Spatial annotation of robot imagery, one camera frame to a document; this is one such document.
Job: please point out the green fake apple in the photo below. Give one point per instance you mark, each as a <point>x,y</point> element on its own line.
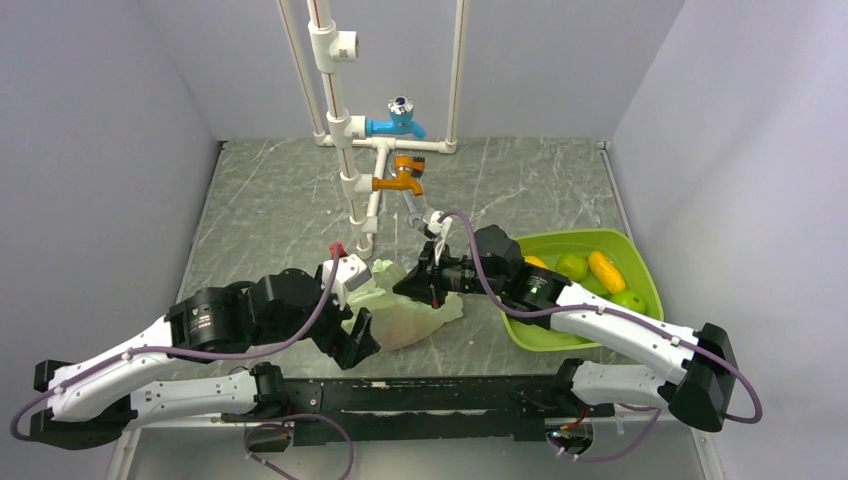
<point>630,300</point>

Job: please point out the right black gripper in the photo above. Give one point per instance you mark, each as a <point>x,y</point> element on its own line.
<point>425,280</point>

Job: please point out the light green plastic bag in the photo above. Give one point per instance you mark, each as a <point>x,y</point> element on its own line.
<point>397,321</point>

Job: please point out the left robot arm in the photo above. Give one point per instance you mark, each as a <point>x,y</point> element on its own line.
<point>207,354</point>

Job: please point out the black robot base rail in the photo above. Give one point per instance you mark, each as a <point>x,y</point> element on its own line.
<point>521,407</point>

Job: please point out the yellow fake mango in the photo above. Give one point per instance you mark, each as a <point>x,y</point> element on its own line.
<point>536,261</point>

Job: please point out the silver wrench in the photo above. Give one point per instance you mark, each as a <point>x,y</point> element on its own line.
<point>415,214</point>

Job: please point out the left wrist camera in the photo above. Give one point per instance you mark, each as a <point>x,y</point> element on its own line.
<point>343,273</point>

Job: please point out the yellow fake corn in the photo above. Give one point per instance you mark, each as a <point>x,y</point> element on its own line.
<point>606,273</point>

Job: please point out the orange faucet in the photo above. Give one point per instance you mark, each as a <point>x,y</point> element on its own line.
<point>408,171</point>

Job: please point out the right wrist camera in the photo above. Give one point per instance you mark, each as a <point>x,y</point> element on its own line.
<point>437,226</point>

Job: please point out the blue faucet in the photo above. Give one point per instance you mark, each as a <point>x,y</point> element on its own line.
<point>401,120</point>

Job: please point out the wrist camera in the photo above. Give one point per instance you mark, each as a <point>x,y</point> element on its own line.
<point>343,273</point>
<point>437,226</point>

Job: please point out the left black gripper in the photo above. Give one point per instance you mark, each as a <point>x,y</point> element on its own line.
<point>349,349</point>

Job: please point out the white PVC pipe frame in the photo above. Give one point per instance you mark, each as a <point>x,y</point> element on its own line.
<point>360,157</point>

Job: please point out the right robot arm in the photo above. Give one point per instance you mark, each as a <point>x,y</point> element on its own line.
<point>690,373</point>

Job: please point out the green fake lime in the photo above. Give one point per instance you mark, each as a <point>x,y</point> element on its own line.
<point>573,265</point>

